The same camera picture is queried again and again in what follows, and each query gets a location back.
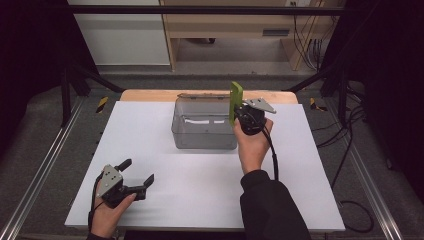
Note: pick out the light wooden desk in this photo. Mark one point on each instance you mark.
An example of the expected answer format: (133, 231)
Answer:
(233, 26)

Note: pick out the black horizontal frame bar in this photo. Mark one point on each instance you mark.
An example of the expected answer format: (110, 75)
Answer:
(200, 10)

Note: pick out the person's right hand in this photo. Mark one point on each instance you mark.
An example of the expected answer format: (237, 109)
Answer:
(251, 146)

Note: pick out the white cabinet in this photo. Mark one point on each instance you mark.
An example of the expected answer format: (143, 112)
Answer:
(123, 36)

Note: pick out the yellow black floor tape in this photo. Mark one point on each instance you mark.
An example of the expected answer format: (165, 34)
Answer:
(102, 104)
(316, 104)

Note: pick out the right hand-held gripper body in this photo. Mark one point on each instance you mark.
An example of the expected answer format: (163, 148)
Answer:
(253, 118)

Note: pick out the aluminium floor rail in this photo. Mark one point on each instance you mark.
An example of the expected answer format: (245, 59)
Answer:
(373, 193)
(36, 173)

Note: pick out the person's left hand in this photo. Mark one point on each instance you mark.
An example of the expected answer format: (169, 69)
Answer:
(106, 216)

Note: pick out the black frame strut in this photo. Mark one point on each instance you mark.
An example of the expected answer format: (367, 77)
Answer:
(333, 80)
(76, 80)

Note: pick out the power strip under desk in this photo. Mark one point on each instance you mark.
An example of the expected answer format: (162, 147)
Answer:
(276, 32)

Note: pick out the black curtain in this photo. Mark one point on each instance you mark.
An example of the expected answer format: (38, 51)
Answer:
(36, 73)
(393, 83)

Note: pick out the transparent grey lidded box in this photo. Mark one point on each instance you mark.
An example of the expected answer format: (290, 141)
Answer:
(203, 133)

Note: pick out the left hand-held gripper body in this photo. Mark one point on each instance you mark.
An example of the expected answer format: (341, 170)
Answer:
(113, 190)

